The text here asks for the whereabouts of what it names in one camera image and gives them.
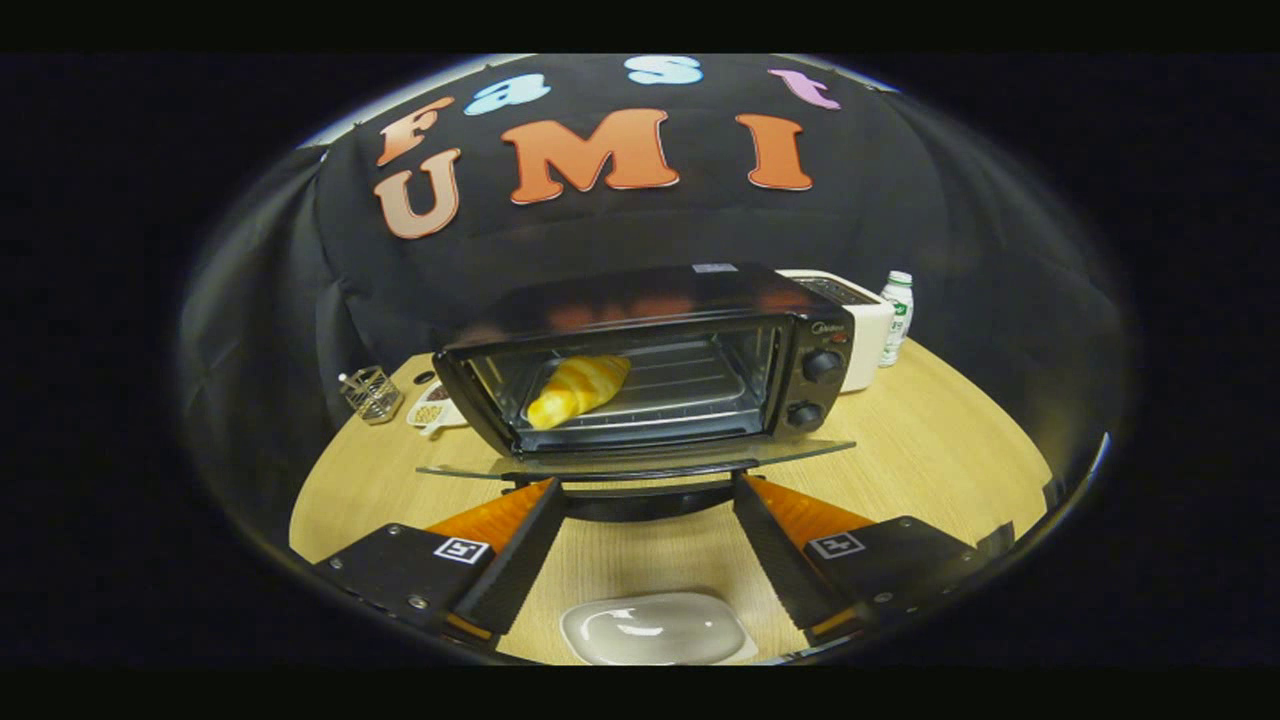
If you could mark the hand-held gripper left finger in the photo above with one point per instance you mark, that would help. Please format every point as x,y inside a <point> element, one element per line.
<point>520,570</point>

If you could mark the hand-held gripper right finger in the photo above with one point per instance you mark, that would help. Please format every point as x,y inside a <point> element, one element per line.
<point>785,565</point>

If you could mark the black toaster oven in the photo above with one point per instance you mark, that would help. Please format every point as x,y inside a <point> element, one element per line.
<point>640,295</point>

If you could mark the yellow croissant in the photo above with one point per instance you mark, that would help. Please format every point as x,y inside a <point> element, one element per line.
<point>580,385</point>

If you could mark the white divided snack dish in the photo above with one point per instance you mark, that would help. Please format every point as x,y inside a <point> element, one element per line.
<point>432,410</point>

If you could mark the white bottle green label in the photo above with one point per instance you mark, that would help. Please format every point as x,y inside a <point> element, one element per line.
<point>897,320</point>

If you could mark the white oval plate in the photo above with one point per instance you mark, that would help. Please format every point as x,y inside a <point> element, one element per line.
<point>655,630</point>

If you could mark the white bread toaster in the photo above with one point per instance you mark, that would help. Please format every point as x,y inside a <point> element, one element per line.
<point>865,340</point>

